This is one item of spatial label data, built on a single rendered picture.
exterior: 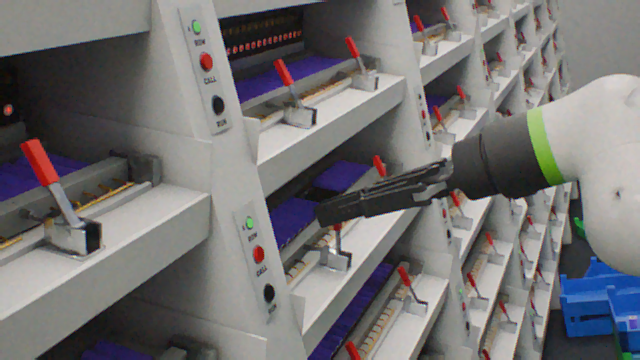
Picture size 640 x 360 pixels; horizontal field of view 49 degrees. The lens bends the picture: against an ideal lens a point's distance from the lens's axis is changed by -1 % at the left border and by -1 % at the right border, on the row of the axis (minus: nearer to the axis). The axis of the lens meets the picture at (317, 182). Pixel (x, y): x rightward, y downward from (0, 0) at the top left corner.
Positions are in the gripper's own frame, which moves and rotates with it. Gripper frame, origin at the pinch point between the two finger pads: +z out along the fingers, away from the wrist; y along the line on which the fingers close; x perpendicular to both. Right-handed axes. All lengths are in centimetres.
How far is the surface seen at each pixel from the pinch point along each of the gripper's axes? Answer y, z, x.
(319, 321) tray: -12.3, 2.7, -9.7
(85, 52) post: -27.3, 5.9, 27.6
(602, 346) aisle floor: 152, 1, -105
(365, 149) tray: 42.3, 11.4, 0.6
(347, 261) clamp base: -0.3, 2.3, -7.1
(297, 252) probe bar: -2.4, 7.6, -3.5
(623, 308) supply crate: 95, -17, -66
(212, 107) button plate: -23.6, -2.5, 18.2
